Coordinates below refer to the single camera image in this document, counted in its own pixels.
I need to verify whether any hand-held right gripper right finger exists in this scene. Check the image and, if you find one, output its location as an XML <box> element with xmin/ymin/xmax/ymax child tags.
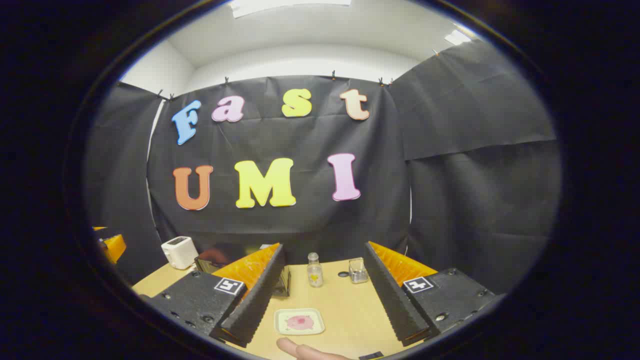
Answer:
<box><xmin>363</xmin><ymin>241</ymin><xmax>506</xmax><ymax>347</ymax></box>

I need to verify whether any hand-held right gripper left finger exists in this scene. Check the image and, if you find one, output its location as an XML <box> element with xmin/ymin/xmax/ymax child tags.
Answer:
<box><xmin>145</xmin><ymin>243</ymin><xmax>287</xmax><ymax>348</ymax></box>

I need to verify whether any white square plate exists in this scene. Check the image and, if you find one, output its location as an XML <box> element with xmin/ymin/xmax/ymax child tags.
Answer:
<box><xmin>274</xmin><ymin>308</ymin><xmax>326</xmax><ymax>336</ymax></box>

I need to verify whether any pink ham slice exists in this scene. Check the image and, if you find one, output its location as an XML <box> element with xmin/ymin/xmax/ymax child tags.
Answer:
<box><xmin>286</xmin><ymin>315</ymin><xmax>315</xmax><ymax>331</ymax></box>

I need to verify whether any black electric oven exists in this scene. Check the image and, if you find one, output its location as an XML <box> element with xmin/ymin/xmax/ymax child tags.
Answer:
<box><xmin>194</xmin><ymin>243</ymin><xmax>292</xmax><ymax>299</ymax></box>

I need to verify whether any white toaster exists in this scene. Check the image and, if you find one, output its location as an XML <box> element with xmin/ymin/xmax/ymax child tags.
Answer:
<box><xmin>161</xmin><ymin>236</ymin><xmax>200</xmax><ymax>271</ymax></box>

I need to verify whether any clear glass bottle yellow label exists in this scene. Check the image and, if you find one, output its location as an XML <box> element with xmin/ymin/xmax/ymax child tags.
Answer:
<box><xmin>307</xmin><ymin>252</ymin><xmax>324</xmax><ymax>288</ymax></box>

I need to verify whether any black backdrop cloth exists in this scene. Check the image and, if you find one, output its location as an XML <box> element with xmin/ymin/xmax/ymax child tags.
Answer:
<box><xmin>85</xmin><ymin>40</ymin><xmax>563</xmax><ymax>296</ymax></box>

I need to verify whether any ceiling light panel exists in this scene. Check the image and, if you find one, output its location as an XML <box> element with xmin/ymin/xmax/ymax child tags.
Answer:
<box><xmin>444</xmin><ymin>29</ymin><xmax>472</xmax><ymax>47</ymax></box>

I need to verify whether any metal wire holder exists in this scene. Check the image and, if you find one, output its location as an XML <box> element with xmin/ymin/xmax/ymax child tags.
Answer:
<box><xmin>348</xmin><ymin>257</ymin><xmax>369</xmax><ymax>285</ymax></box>

